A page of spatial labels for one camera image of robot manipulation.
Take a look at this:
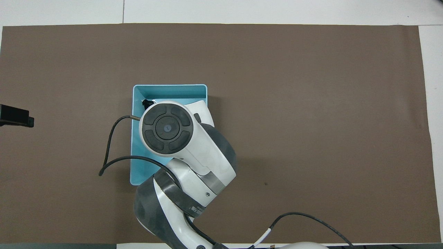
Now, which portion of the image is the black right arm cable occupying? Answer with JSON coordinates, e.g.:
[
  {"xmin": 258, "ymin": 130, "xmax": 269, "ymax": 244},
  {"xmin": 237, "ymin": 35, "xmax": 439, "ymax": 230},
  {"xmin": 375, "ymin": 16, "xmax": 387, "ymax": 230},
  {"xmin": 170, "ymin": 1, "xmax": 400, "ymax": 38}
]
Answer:
[{"xmin": 99, "ymin": 115, "xmax": 353, "ymax": 249}]

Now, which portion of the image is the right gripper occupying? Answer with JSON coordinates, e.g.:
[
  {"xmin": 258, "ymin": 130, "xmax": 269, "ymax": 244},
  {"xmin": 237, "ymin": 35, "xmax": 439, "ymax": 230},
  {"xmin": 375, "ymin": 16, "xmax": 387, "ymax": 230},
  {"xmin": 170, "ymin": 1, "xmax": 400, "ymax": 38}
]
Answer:
[{"xmin": 142, "ymin": 99, "xmax": 215, "ymax": 127}]

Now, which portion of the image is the light blue plastic storage box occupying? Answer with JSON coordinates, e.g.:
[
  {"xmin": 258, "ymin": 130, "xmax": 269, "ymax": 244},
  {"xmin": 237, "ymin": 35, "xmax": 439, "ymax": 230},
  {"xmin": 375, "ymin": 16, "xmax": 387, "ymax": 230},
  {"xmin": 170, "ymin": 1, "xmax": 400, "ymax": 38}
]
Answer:
[{"xmin": 130, "ymin": 84, "xmax": 208, "ymax": 186}]

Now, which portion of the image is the brown paper table mat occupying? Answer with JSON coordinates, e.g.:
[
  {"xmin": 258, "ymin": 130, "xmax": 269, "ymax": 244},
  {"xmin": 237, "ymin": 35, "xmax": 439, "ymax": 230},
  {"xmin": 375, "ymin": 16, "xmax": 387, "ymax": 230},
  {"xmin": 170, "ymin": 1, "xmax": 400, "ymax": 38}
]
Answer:
[{"xmin": 0, "ymin": 24, "xmax": 442, "ymax": 244}]

